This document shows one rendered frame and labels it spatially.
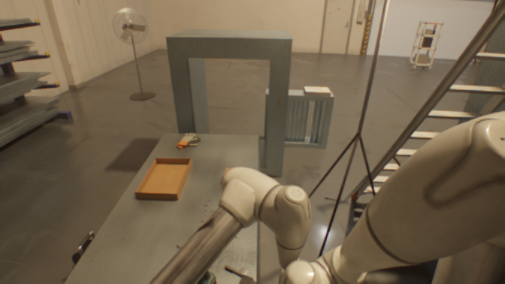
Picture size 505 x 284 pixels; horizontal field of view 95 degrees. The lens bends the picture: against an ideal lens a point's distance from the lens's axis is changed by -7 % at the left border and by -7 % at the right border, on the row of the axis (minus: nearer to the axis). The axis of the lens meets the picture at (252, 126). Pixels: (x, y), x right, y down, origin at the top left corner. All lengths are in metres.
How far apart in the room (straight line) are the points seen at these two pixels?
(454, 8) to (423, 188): 12.00
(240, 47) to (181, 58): 0.59
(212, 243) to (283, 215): 0.22
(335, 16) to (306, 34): 1.24
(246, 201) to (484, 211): 0.61
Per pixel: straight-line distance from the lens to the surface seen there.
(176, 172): 2.10
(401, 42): 11.52
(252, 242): 1.57
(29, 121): 5.02
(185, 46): 2.57
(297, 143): 3.61
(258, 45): 2.42
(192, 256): 0.79
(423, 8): 11.67
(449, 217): 0.30
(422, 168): 0.31
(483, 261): 0.52
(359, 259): 0.45
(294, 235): 0.78
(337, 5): 10.40
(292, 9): 10.20
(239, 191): 0.80
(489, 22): 1.67
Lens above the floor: 1.89
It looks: 27 degrees down
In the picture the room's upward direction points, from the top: 1 degrees clockwise
